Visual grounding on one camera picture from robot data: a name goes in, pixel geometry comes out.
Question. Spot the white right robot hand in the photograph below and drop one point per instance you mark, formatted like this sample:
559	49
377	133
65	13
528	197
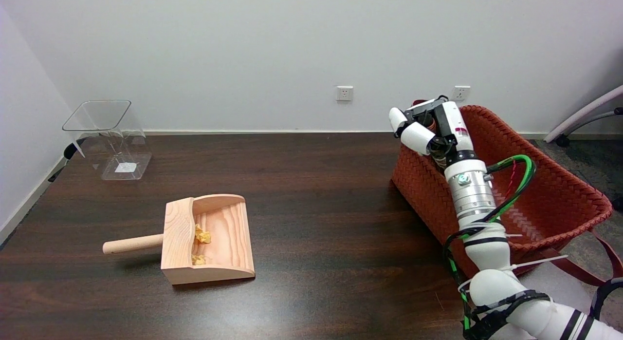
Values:
438	128

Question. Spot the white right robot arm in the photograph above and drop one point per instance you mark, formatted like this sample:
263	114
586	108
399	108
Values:
486	223

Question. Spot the red-brown woven storage basket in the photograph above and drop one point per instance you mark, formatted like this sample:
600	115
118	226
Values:
555	198

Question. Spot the grey office chair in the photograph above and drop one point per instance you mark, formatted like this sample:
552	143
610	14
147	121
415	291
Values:
584	116

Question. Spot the larger yellow paper scrap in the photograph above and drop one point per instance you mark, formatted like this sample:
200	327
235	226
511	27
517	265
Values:
203	235

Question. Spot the smaller yellow paper scrap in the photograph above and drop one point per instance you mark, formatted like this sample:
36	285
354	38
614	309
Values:
198	259

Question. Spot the clear acrylic container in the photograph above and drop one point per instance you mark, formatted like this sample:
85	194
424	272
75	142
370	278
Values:
109	138

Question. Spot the white wall socket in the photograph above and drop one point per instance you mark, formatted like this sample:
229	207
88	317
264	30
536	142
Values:
344	93
461	93

